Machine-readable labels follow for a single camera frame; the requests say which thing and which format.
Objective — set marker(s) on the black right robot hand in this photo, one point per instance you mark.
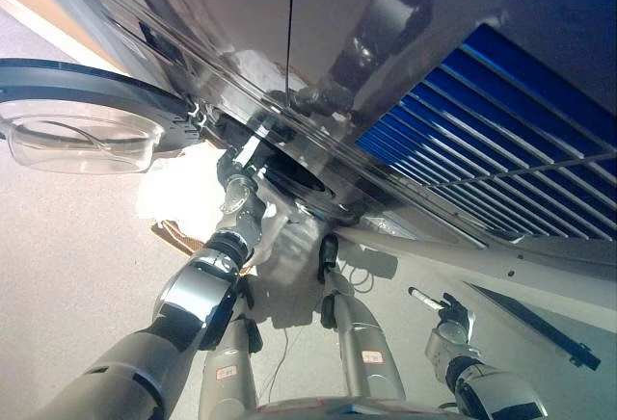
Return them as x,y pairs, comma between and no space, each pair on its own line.
455,316

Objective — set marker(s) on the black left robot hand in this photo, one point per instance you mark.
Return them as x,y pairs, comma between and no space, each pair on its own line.
238,165

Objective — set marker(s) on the white cloth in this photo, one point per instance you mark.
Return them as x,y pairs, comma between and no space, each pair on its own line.
193,184

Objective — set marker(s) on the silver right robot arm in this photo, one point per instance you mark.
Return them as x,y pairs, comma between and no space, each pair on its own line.
487,381

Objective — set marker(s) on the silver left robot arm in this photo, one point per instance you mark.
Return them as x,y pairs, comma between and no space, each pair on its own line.
193,295

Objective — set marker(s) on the grey front-load washing machine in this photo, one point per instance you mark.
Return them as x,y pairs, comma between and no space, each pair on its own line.
301,186

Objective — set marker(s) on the brown wicker laundry basket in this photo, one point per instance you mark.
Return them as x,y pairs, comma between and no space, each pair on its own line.
173,236

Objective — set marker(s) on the round washing machine door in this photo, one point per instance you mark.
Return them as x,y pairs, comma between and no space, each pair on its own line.
96,84

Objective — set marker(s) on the silver right robot leg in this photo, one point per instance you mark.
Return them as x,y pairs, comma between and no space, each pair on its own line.
361,343

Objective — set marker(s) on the grey dryer with vent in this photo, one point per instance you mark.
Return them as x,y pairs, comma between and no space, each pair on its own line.
385,6

